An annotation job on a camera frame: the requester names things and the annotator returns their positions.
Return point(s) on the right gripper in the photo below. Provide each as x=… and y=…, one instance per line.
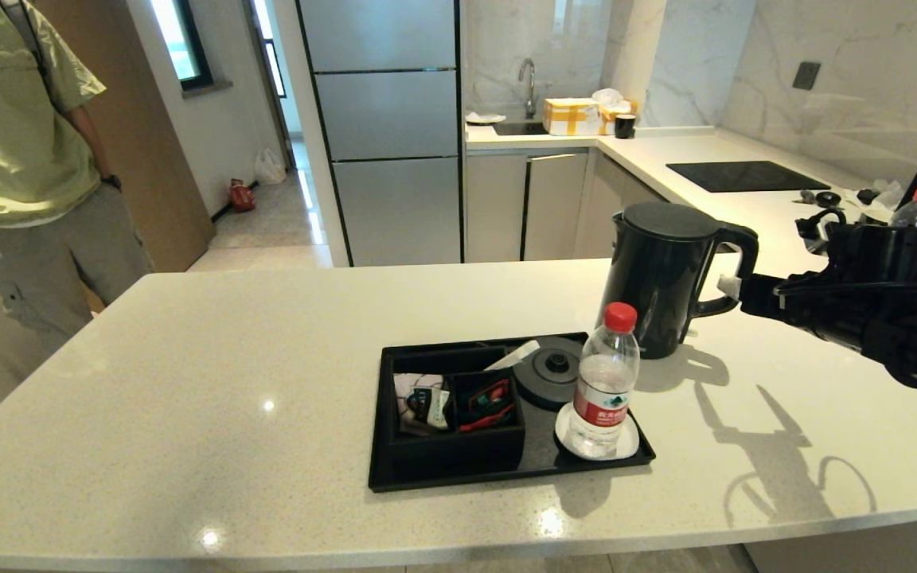
x=785, y=302

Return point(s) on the black electric kettle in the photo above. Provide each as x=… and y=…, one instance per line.
x=657, y=270

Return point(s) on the clear water bottle red cap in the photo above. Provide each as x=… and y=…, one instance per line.
x=914, y=208
x=603, y=382

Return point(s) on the white tea bag packet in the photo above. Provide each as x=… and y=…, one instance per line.
x=423, y=402

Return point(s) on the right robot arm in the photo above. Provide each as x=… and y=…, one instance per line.
x=912, y=342

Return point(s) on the small black cup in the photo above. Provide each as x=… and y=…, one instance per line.
x=624, y=126

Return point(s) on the black round kettle base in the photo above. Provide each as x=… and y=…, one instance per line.
x=546, y=374

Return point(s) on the dark green and red box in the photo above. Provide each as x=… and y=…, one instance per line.
x=486, y=390

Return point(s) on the black induction cooktop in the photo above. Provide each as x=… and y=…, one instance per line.
x=745, y=176

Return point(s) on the black key fob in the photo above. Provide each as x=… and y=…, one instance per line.
x=827, y=198

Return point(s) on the grey corner cabinet front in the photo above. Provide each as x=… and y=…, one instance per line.
x=598, y=207

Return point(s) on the small black round object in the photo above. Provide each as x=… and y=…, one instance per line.
x=868, y=195

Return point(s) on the clear plastic wrap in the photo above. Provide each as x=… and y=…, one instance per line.
x=890, y=193

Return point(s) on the white round coaster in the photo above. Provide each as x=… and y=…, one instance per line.
x=630, y=447

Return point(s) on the grey cabinet door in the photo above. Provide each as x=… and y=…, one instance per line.
x=554, y=199
x=494, y=207

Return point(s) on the white paper stick packet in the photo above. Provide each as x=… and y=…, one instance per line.
x=518, y=354

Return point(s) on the white tissue bundle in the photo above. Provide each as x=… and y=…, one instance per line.
x=608, y=96

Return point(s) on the yellow white cardboard box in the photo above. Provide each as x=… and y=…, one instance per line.
x=570, y=116

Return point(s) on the steel sink basin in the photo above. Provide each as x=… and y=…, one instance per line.
x=518, y=127

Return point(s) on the black serving tray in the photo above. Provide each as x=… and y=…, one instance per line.
x=538, y=469

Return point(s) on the red orange packet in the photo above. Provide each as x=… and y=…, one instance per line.
x=490, y=418

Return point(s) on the chrome sink faucet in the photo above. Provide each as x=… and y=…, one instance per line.
x=530, y=95

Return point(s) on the white dish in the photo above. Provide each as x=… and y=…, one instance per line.
x=484, y=118

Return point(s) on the black divided organizer box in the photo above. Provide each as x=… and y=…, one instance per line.
x=458, y=454

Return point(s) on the silver refrigerator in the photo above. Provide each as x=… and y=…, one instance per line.
x=387, y=103

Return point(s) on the white plastic bag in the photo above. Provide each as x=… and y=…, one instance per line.
x=270, y=168

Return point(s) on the red bag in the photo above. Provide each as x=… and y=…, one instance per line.
x=241, y=197

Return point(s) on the brown wooden door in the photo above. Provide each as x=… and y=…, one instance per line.
x=156, y=159

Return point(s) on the dark framed window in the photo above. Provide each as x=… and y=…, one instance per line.
x=180, y=40

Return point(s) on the person in green shirt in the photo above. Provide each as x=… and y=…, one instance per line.
x=21, y=143

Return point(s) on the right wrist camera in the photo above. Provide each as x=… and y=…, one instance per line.
x=880, y=247

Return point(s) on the grey wall socket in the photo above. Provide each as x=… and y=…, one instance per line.
x=806, y=76

